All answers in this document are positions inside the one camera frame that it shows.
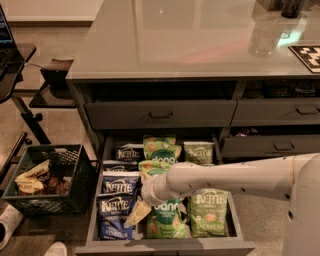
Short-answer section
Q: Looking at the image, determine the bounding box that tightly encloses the blue Kettle bag third row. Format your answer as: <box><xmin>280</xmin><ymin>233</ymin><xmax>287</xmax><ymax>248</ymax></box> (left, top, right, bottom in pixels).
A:
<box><xmin>102</xmin><ymin>172</ymin><xmax>140</xmax><ymax>195</ymax></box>

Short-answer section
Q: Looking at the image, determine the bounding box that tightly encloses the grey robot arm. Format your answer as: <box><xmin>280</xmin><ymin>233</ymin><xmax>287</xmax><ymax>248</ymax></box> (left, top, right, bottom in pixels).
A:
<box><xmin>125</xmin><ymin>153</ymin><xmax>320</xmax><ymax>256</ymax></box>

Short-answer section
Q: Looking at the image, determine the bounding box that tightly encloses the open grey middle drawer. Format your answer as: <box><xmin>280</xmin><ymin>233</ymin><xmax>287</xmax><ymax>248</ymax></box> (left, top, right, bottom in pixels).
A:
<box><xmin>74</xmin><ymin>129</ymin><xmax>255</xmax><ymax>256</ymax></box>

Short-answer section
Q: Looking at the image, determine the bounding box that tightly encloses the green Dang bag front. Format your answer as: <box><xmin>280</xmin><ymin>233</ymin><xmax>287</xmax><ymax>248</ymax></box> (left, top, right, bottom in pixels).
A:
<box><xmin>146</xmin><ymin>199</ymin><xmax>185</xmax><ymax>239</ymax></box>

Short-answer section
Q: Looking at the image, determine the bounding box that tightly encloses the green dang bag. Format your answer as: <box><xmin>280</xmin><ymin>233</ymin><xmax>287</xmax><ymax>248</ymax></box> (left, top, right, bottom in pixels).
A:
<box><xmin>146</xmin><ymin>199</ymin><xmax>185</xmax><ymax>239</ymax></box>
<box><xmin>143</xmin><ymin>135</ymin><xmax>182</xmax><ymax>164</ymax></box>
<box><xmin>138</xmin><ymin>160</ymin><xmax>171</xmax><ymax>183</ymax></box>

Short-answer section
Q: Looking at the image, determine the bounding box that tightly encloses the blue Kettle bag front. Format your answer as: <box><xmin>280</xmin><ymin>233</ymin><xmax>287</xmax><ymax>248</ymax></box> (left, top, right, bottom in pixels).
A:
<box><xmin>96</xmin><ymin>193</ymin><xmax>137</xmax><ymax>241</ymax></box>

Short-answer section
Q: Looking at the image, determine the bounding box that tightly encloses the blue kettle bag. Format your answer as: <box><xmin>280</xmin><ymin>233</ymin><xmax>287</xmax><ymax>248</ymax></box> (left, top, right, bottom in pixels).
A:
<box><xmin>115</xmin><ymin>144</ymin><xmax>144</xmax><ymax>162</ymax></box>
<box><xmin>96</xmin><ymin>193</ymin><xmax>137</xmax><ymax>241</ymax></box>

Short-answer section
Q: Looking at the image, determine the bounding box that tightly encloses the green Dang bag middle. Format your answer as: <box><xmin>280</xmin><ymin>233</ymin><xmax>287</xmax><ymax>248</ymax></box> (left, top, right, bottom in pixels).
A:
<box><xmin>138</xmin><ymin>160</ymin><xmax>171</xmax><ymax>183</ymax></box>

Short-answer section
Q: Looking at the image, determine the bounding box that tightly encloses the blue Kettle bag second row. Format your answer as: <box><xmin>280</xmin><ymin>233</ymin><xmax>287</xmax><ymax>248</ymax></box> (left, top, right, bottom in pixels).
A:
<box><xmin>103</xmin><ymin>160</ymin><xmax>138</xmax><ymax>172</ymax></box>

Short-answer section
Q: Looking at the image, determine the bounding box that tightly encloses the blue Kettle bag back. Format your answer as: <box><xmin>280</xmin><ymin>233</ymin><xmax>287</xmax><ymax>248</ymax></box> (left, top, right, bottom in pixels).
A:
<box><xmin>115</xmin><ymin>144</ymin><xmax>144</xmax><ymax>162</ymax></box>

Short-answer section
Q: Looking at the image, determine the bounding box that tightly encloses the green Dang bag back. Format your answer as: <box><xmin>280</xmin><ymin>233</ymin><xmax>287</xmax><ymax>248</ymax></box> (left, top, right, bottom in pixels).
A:
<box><xmin>143</xmin><ymin>135</ymin><xmax>182</xmax><ymax>164</ymax></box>

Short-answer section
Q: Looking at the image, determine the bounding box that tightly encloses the green Kettle jalapeno bag front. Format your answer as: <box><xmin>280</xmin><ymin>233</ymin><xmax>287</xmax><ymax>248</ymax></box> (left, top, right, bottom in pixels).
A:
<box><xmin>188</xmin><ymin>189</ymin><xmax>228</xmax><ymax>238</ymax></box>

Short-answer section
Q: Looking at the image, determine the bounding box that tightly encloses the green Kettle bag back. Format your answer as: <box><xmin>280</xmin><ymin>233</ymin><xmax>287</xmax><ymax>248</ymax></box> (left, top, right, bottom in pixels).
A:
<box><xmin>184</xmin><ymin>142</ymin><xmax>214</xmax><ymax>165</ymax></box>

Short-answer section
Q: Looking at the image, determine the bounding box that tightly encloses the grey top left drawer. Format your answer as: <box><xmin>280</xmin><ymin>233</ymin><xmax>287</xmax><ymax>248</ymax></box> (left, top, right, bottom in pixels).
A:
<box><xmin>85</xmin><ymin>100</ymin><xmax>236</xmax><ymax>130</ymax></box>

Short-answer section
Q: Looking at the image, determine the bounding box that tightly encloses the grey middle right drawer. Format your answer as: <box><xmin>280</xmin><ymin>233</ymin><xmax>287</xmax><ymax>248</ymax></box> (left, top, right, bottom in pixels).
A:
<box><xmin>221</xmin><ymin>135</ymin><xmax>320</xmax><ymax>158</ymax></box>

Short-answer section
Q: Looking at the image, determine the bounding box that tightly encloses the yellow snack bag in crate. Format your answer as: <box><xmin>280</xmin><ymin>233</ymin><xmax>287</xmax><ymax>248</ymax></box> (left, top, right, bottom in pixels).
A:
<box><xmin>15</xmin><ymin>160</ymin><xmax>50</xmax><ymax>195</ymax></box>

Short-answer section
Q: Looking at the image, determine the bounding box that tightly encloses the grey cabinet counter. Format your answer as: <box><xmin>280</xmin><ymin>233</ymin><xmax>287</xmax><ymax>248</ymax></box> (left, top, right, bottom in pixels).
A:
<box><xmin>65</xmin><ymin>0</ymin><xmax>320</xmax><ymax>256</ymax></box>

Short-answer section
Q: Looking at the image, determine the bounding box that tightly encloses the grey top right drawer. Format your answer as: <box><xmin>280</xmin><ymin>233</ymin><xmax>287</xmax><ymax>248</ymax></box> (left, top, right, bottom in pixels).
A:
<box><xmin>231</xmin><ymin>98</ymin><xmax>320</xmax><ymax>127</ymax></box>

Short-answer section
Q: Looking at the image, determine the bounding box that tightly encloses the dark cup on counter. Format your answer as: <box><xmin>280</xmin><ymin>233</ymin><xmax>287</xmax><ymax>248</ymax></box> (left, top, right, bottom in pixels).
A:
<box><xmin>281</xmin><ymin>0</ymin><xmax>305</xmax><ymax>18</ymax></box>

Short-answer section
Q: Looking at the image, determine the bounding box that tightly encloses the white shoe bottom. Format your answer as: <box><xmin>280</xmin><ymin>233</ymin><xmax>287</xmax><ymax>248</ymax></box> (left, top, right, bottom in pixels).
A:
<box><xmin>44</xmin><ymin>241</ymin><xmax>67</xmax><ymax>256</ymax></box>

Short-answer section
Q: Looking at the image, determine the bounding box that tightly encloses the white shoe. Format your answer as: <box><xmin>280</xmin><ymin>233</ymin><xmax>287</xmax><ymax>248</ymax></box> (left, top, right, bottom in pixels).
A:
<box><xmin>44</xmin><ymin>241</ymin><xmax>67</xmax><ymax>256</ymax></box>
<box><xmin>0</xmin><ymin>205</ymin><xmax>23</xmax><ymax>251</ymax></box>

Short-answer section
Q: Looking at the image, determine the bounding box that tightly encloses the dark green plastic crate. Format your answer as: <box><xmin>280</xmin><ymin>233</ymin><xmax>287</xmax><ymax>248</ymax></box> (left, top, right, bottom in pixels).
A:
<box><xmin>2</xmin><ymin>145</ymin><xmax>95</xmax><ymax>216</ymax></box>

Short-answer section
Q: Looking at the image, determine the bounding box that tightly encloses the white shoe left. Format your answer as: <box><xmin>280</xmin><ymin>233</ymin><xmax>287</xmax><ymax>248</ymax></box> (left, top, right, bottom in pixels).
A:
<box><xmin>0</xmin><ymin>205</ymin><xmax>23</xmax><ymax>251</ymax></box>

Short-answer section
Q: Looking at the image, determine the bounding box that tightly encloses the black laptop stand table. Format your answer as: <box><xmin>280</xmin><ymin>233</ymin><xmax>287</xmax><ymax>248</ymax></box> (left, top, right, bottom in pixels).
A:
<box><xmin>0</xmin><ymin>43</ymin><xmax>53</xmax><ymax>188</ymax></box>

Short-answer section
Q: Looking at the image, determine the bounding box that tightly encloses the black laptop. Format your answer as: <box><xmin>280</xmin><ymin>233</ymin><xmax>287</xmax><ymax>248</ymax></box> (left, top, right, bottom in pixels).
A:
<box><xmin>0</xmin><ymin>4</ymin><xmax>17</xmax><ymax>78</ymax></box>

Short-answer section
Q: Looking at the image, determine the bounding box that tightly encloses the black white fiducial marker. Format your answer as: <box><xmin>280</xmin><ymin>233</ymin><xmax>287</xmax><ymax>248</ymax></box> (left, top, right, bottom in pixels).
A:
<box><xmin>289</xmin><ymin>45</ymin><xmax>320</xmax><ymax>73</ymax></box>

